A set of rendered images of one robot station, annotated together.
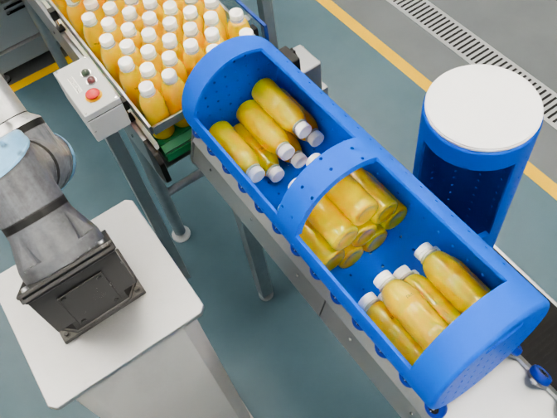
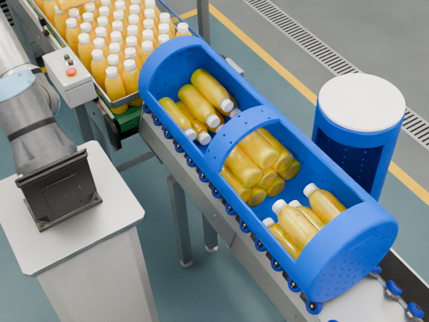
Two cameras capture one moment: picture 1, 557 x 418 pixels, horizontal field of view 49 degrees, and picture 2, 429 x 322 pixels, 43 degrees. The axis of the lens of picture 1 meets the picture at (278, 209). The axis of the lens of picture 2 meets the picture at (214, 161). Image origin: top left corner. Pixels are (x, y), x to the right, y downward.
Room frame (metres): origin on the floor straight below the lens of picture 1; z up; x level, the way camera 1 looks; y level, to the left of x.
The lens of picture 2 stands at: (-0.34, 0.05, 2.26)
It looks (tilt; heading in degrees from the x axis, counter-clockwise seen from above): 48 degrees down; 356
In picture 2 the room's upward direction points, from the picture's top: 3 degrees counter-clockwise
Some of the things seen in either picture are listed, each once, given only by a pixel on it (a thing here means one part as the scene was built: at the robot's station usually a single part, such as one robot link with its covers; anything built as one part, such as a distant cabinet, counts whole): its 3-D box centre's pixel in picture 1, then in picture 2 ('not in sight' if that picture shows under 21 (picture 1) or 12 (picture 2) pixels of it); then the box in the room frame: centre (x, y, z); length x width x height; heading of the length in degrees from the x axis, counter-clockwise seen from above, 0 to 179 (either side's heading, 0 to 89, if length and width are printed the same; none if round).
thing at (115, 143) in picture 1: (150, 210); (99, 178); (1.19, 0.43, 0.50); 0.04 x 0.04 x 1.00; 26
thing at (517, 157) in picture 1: (456, 205); (342, 186); (0.94, -0.53, 0.59); 0.28 x 0.28 x 0.88
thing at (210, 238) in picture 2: not in sight; (208, 209); (1.10, -0.02, 0.31); 0.06 x 0.06 x 0.63; 26
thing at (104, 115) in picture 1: (92, 98); (69, 76); (1.19, 0.43, 1.05); 0.20 x 0.10 x 0.10; 26
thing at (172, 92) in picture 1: (177, 99); (133, 84); (1.20, 0.22, 0.98); 0.07 x 0.07 x 0.17
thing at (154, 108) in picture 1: (156, 111); (115, 91); (1.17, 0.28, 0.98); 0.07 x 0.07 x 0.17
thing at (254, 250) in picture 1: (255, 256); (180, 224); (1.04, 0.11, 0.31); 0.06 x 0.06 x 0.63; 26
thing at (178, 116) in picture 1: (215, 94); (163, 84); (1.20, 0.11, 0.96); 0.40 x 0.01 x 0.03; 116
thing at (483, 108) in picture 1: (482, 106); (361, 101); (0.94, -0.53, 1.03); 0.28 x 0.28 x 0.01
